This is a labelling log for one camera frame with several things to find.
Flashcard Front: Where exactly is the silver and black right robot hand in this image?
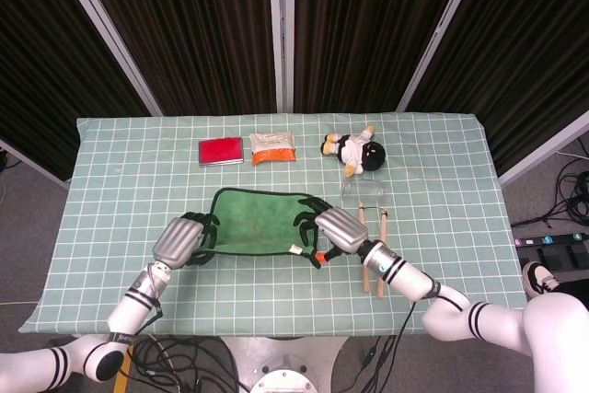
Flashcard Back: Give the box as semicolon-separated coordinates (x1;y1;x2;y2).
293;197;371;270

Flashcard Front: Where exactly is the silver and black left robot hand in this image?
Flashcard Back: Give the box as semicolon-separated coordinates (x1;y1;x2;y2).
152;210;224;271

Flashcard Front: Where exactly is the green cloth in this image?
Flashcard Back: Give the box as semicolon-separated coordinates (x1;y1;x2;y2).
195;187;330;270

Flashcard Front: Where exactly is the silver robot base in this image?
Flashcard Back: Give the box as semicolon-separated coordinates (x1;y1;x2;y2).
220;335;351;393

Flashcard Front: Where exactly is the red flat metal box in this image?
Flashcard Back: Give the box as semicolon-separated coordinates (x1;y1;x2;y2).
198;136;245;168

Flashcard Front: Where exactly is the wooden stick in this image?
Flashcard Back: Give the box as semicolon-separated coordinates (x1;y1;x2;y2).
358;202;371;294
376;211;389;300

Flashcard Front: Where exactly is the clear plastic bottle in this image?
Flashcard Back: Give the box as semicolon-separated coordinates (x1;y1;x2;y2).
340;177;390;205

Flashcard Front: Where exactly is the black and white plush toy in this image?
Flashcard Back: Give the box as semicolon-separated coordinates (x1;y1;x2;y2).
320;124;387;178

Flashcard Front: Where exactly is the green checked tablecloth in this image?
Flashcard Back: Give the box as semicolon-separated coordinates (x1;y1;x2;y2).
17;111;530;338

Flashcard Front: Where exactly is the white and orange snack packet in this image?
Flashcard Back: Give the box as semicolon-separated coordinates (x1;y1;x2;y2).
248;131;297;167

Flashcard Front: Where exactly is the dark pleated partition panel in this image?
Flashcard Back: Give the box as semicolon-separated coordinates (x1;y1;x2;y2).
398;0;589;187
281;0;487;113
0;0;163;190
73;0;283;116

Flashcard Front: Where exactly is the white and black sneaker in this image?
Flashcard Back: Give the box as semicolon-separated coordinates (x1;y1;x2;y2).
522;260;562;299

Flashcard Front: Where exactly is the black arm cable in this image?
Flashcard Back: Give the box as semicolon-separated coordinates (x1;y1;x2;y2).
133;303;165;337
395;300;418;344

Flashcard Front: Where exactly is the black floor cable bundle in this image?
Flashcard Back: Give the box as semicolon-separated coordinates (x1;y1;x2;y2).
511;153;589;229
122;335;241;393

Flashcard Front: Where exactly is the black cable with inline adapter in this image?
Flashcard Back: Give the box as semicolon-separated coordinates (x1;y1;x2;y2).
352;335;398;376

